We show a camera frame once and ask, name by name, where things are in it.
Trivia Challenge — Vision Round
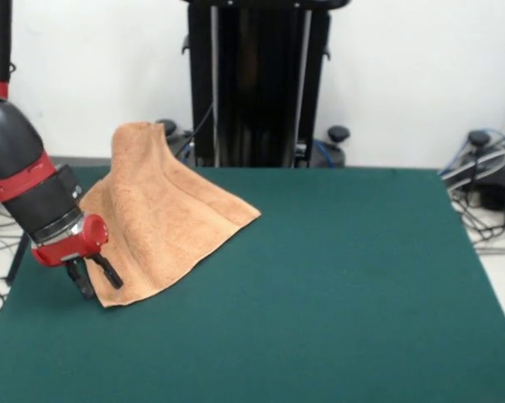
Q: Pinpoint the blue floor cable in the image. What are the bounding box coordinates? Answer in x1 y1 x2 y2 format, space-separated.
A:
438 128 505 177

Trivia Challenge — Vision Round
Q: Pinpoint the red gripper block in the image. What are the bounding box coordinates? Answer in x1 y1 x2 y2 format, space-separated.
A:
30 213 124 301

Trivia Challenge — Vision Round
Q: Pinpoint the blue pedestal cable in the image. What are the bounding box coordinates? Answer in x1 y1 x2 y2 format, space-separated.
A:
312 139 342 168

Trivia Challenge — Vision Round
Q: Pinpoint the black pedestal cable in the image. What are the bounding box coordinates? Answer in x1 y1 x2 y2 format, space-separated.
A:
174 102 216 165

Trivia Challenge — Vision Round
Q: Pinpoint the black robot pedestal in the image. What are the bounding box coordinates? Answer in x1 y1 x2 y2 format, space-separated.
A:
155 0 350 170

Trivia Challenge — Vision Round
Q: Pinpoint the dark green table cloth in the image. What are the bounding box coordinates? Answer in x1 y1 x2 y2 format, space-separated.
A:
0 166 505 403

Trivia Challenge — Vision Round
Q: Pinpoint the tan terry towel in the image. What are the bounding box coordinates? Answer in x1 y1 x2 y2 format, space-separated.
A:
78 121 263 309

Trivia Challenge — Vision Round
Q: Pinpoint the grey floor stand base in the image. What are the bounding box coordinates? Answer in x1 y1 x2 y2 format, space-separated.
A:
440 128 505 212

